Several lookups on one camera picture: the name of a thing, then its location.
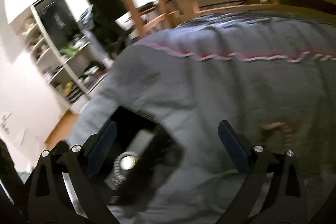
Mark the black jewelry box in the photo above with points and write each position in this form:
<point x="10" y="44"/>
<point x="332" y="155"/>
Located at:
<point x="142" y="158"/>

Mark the white shelf unit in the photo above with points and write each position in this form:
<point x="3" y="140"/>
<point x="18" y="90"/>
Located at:
<point x="50" y="25"/>

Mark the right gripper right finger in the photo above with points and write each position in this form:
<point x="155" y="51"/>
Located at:
<point x="285" y="200"/>

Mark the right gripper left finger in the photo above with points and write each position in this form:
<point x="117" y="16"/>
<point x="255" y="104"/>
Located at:
<point x="48" y="200"/>

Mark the green jade bangle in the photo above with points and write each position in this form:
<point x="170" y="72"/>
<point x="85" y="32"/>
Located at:
<point x="223" y="188"/>

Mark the grey duvet cover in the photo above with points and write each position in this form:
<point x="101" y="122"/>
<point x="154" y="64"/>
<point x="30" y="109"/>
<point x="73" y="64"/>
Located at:
<point x="271" y="76"/>

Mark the green garment on shelf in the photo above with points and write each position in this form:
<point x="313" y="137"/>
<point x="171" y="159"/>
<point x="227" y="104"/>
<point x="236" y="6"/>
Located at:
<point x="69" y="51"/>

